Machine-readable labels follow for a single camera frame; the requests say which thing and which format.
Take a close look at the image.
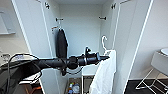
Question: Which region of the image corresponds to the white clothes hanger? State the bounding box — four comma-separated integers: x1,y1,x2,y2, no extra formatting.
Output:
101,35,112,56
51,20,64,34

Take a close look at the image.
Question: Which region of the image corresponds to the white shirt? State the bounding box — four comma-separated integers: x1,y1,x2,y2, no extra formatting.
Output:
88,49,118,94

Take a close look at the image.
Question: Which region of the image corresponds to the white inner shelf unit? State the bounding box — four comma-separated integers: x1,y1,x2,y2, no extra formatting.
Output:
81,64,101,94

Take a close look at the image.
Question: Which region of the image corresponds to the white wardrobe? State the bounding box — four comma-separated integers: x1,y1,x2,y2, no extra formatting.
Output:
11,0,154,94

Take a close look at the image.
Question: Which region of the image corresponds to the white bundle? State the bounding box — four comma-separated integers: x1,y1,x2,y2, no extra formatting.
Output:
72,83,81,94

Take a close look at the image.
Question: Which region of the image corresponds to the black garment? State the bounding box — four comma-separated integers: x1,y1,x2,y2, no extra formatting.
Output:
54,28,70,61

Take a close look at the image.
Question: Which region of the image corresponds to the brown storage basket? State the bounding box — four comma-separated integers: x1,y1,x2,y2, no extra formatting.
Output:
66,78,83,94

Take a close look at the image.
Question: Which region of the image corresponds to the black wardrobe hook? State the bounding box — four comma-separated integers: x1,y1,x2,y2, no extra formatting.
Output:
55,17,64,22
98,15,107,21

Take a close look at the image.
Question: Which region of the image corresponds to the white folding rack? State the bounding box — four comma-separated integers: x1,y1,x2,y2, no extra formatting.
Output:
134,68,168,92

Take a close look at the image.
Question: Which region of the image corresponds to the small dark door hinge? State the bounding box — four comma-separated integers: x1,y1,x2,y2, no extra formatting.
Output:
44,1,51,10
110,2,117,10

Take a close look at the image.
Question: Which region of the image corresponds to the white flat board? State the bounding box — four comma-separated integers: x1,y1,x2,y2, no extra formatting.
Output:
19,71,43,84

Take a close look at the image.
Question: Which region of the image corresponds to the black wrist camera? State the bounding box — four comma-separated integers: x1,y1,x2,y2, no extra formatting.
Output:
84,46,92,56

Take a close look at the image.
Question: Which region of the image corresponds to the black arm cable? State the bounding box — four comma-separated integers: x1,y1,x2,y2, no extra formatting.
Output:
3,52,84,94

